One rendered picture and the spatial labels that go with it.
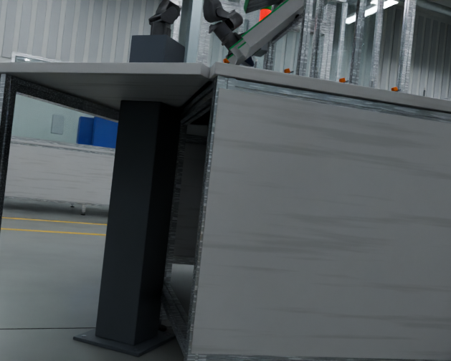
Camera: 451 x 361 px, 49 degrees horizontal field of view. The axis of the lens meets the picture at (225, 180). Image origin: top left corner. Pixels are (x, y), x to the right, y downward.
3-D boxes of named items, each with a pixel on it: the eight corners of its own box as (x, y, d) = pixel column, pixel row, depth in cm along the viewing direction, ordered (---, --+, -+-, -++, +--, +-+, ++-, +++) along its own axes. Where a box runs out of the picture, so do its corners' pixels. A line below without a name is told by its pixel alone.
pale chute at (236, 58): (237, 59, 161) (229, 48, 160) (234, 69, 174) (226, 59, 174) (303, 6, 162) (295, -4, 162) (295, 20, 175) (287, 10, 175)
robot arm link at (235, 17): (215, 9, 186) (234, -4, 192) (201, 13, 192) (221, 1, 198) (228, 37, 191) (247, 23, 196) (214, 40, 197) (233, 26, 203)
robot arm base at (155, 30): (146, 38, 173) (148, 21, 174) (155, 44, 179) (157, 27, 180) (163, 38, 171) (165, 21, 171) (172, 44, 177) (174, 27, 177)
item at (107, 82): (-15, 71, 145) (-14, 61, 145) (145, 122, 228) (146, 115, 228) (201, 74, 118) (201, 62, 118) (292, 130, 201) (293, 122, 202)
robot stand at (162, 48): (125, 92, 171) (131, 35, 171) (146, 100, 184) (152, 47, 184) (160, 93, 166) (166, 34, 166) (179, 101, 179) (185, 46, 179)
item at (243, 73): (214, 74, 116) (216, 61, 116) (155, 130, 262) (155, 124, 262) (669, 147, 149) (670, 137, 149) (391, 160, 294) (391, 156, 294)
